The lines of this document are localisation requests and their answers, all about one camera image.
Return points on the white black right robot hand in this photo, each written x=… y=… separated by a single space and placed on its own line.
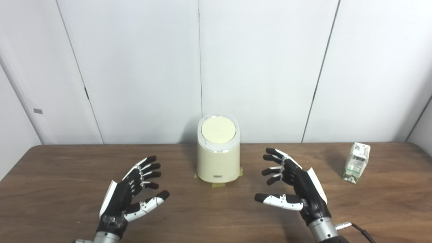
x=308 y=194

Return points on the cream-colored cylindrical bin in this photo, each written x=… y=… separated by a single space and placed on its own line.
x=217 y=163

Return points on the white green milk carton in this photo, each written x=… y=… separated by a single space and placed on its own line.
x=357 y=163

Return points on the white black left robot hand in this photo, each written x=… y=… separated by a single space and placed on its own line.
x=116 y=200

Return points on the small grey wall plate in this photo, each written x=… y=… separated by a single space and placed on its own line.
x=37 y=111

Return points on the cream round bin lid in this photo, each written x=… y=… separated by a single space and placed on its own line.
x=218 y=130

